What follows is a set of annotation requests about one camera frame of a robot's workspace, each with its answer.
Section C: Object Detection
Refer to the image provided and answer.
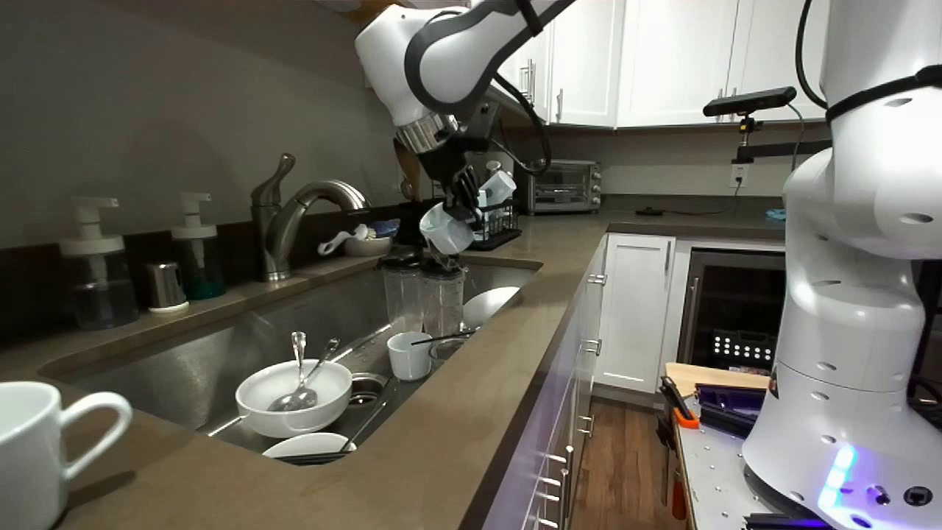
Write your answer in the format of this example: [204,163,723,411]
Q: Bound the white mug with handle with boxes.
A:
[0,380,136,530]

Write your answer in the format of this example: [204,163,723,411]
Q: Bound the black wine cooler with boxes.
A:
[673,245,794,373]

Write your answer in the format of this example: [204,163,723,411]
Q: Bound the metal spoon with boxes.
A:
[268,335,348,414]

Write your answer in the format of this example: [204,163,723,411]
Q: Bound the black wire dish rack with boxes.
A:
[467,193,523,252]

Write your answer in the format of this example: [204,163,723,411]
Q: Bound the wooden spatula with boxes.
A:
[395,145,436,205]

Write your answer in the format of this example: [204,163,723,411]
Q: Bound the metal teaspoon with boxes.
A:
[408,330,476,351]

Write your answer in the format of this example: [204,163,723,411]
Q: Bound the large white plate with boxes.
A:
[458,282,523,333]

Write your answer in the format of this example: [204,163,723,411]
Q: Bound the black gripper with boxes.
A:
[422,130,501,229]

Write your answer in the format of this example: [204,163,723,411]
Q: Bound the small white plate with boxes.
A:
[260,430,358,464]

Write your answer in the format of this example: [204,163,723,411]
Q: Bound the brushed metal faucet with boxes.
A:
[246,149,373,286]

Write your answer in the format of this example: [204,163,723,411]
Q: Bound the dark purple box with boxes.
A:
[695,383,772,439]

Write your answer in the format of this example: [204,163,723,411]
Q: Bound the black camera on stand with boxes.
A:
[703,84,857,168]

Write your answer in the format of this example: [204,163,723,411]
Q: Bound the orange and black tool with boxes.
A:
[656,373,706,433]

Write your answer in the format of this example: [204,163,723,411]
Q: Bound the metal utensil handle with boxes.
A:
[289,330,308,395]

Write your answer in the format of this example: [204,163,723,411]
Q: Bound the lower cabinets with metal handles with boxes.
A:
[480,239,610,530]

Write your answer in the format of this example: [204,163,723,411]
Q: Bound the small metal cup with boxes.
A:
[143,258,192,319]

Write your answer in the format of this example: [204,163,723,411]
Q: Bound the white plastic scoop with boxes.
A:
[314,227,355,263]

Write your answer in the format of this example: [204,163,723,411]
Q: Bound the stainless steel sink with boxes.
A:
[42,249,544,470]

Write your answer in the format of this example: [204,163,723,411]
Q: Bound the white upper cabinet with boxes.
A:
[547,0,837,132]
[488,0,567,132]

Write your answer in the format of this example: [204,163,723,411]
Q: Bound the white cup with coffee residue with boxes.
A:
[386,330,439,385]

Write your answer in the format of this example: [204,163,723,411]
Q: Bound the white lower cabinet door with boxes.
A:
[591,229,681,398]

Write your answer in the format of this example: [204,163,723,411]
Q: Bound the silver toaster oven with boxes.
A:
[523,157,607,218]

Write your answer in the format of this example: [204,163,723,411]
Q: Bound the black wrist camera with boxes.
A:
[458,96,508,149]

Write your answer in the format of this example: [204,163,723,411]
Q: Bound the clear glass in sink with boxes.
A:
[377,249,426,333]

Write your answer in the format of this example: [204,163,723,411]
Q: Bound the clear soap dispenser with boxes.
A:
[57,198,136,333]

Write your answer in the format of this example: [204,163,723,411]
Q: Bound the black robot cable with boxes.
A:
[485,68,553,177]

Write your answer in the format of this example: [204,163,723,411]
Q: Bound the green soap dispenser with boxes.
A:
[171,192,230,302]

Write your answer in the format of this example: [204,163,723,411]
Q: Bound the grey bowl with utensils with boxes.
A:
[338,233,398,263]

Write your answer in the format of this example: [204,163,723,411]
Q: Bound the white bowl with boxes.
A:
[232,355,355,441]

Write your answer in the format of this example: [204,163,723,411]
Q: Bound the wooden board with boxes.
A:
[663,358,773,398]

